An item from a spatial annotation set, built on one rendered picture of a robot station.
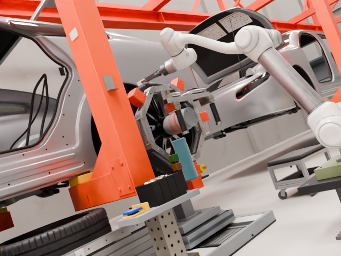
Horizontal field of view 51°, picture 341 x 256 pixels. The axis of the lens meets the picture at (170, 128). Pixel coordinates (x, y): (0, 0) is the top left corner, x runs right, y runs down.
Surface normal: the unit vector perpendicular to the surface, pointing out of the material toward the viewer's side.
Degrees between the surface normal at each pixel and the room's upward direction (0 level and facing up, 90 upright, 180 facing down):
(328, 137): 95
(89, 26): 90
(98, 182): 90
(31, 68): 90
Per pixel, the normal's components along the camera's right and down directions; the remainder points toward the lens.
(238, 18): -0.16, 0.86
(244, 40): -0.69, 0.03
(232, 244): 0.66, -0.29
